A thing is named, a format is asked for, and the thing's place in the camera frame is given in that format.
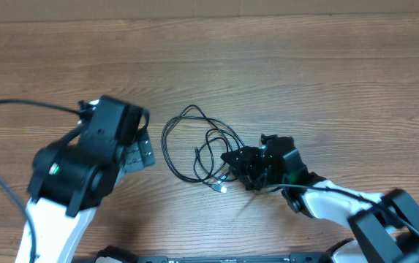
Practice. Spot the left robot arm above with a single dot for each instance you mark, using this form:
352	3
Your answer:
73	174

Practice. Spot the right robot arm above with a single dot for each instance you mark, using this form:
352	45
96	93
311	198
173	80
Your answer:
385	226

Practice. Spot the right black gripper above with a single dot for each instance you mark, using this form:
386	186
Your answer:
248	155

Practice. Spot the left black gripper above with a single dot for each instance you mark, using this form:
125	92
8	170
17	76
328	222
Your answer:
140	153

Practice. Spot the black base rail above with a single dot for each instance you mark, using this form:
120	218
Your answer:
297	257

